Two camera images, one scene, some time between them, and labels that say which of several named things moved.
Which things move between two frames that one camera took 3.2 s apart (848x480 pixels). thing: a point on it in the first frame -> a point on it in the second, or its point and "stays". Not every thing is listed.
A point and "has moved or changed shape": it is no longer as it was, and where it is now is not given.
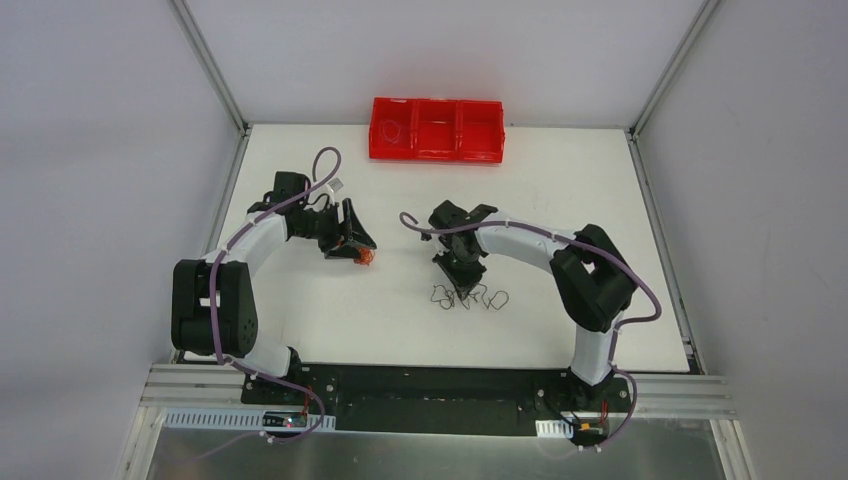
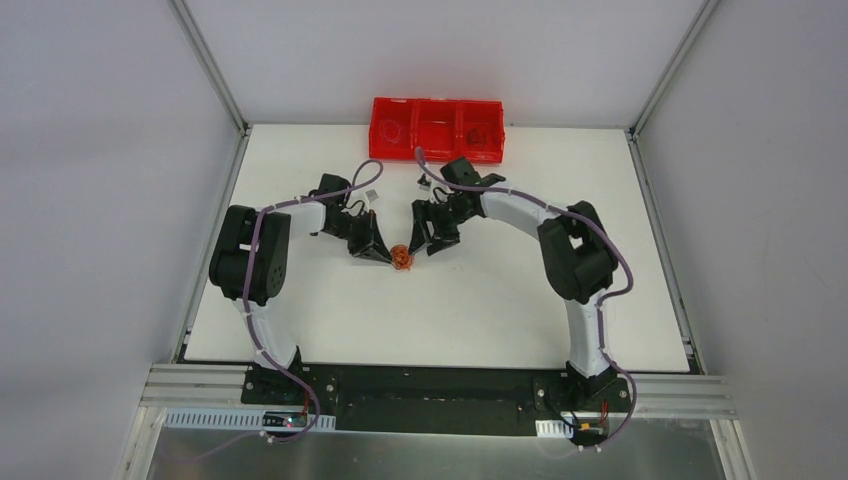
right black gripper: [464, 270] -> [435, 220]
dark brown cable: [447, 298] -> [476, 137]
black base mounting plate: [436, 399] stays
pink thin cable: [395, 140] stays
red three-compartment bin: [436, 130] stays
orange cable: [366, 256] has moved or changed shape
